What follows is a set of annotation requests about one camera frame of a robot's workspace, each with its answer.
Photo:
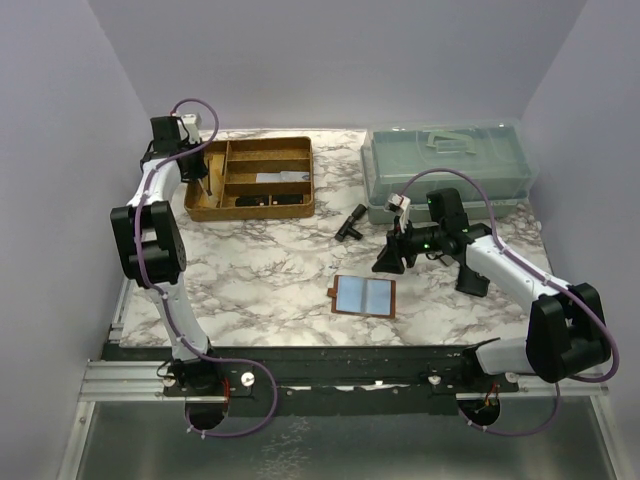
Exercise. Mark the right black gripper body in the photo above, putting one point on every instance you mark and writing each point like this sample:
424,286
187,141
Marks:
424,240

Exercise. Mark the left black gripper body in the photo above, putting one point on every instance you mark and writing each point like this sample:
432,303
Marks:
195,166

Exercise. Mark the blue credit card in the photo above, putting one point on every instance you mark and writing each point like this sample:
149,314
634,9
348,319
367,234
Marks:
364,296

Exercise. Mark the brown leather card holder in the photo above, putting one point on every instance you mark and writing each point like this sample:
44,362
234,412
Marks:
364,296

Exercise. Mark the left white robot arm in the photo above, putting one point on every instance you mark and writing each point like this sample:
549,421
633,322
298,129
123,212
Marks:
152,252

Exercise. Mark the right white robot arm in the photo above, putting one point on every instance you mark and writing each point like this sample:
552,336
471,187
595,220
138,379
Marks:
564,336

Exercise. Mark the white card in tray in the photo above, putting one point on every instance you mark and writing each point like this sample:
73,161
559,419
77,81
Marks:
283,177

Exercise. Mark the black T-shaped pipe fitting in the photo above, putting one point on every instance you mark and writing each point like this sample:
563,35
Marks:
347,229

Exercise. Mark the black snap wallet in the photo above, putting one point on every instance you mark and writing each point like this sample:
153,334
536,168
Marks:
471,283

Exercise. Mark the brown cork organizer tray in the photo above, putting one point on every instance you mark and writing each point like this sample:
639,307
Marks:
233,165

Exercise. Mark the black item in tray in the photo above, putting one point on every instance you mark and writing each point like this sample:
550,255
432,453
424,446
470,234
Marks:
268,200

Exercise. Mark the clear lidded plastic box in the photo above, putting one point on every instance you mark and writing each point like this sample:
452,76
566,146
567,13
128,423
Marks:
411,159

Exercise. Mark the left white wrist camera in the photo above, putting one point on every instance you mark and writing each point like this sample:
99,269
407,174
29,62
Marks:
190,124

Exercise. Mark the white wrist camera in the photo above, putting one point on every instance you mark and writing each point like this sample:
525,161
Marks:
400,206
190,124

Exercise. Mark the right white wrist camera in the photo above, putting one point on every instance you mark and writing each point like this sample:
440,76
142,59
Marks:
400,206

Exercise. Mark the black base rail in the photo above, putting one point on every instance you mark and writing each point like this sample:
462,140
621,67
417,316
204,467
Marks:
319,381

